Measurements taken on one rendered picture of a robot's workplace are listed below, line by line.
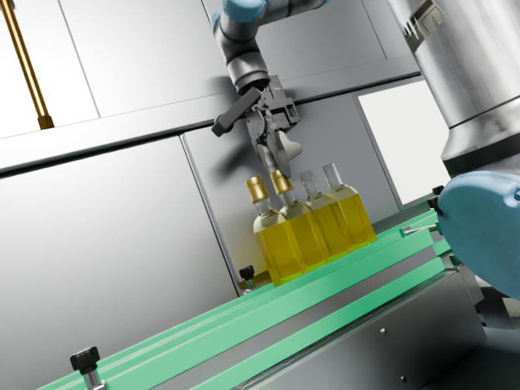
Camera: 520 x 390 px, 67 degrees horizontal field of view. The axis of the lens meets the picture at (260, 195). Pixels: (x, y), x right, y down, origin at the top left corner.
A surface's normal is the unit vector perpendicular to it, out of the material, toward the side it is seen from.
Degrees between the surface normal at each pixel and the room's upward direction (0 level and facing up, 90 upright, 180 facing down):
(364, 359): 90
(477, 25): 93
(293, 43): 90
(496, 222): 102
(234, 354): 90
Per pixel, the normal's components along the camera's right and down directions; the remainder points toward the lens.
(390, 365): 0.36, -0.22
